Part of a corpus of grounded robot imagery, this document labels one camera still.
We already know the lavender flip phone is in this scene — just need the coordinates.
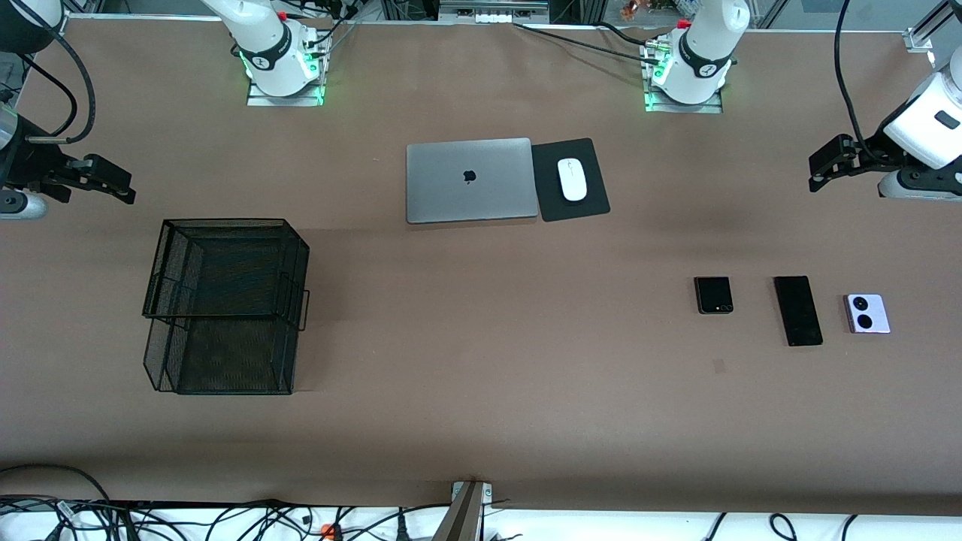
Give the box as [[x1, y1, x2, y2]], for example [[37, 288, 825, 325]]
[[846, 293, 892, 335]]

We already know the long black slab phone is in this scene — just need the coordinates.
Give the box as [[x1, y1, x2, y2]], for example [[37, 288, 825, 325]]
[[773, 275, 824, 348]]

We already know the small black flip phone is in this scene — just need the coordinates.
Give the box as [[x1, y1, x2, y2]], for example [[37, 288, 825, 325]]
[[694, 276, 734, 316]]

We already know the black mesh two-tier tray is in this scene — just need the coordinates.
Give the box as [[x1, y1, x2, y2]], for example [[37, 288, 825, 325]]
[[142, 218, 311, 396]]

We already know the white computer mouse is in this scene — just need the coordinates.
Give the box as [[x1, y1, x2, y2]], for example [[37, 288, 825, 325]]
[[557, 158, 588, 203]]

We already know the black mouse pad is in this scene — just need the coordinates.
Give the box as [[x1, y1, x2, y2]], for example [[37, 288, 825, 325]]
[[531, 138, 611, 223]]

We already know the silver closed laptop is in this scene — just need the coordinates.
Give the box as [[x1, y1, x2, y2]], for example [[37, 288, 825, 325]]
[[406, 138, 540, 225]]

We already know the white power strip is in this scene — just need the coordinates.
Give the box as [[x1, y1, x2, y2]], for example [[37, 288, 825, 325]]
[[438, 0, 549, 25]]

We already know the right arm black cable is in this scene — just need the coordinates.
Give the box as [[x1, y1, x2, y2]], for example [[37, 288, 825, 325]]
[[0, 15, 98, 145]]

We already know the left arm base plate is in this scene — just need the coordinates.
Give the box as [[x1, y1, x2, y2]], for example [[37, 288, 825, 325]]
[[641, 38, 724, 114]]

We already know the aluminium frame profile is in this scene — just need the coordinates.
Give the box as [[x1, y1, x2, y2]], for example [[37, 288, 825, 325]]
[[904, 0, 962, 53]]

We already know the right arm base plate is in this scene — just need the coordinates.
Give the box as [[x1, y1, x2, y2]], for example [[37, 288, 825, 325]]
[[247, 34, 328, 107]]

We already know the short black table cable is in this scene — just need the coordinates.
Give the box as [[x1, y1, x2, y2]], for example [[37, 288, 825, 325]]
[[594, 20, 655, 46]]

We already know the black base cable bundle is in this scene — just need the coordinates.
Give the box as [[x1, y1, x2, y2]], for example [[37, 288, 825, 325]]
[[304, 8, 360, 65]]

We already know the black looping floor cable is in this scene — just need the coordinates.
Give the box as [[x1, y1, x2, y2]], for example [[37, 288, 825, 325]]
[[0, 464, 113, 506]]

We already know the long black table cable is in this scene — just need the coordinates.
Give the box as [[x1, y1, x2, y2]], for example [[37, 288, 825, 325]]
[[513, 21, 662, 65]]

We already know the curved black floor cable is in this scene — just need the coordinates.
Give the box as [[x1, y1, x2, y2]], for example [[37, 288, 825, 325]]
[[331, 503, 453, 541]]

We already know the grey metal camera stand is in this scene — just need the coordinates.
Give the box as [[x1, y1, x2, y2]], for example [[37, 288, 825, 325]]
[[432, 481, 495, 541]]

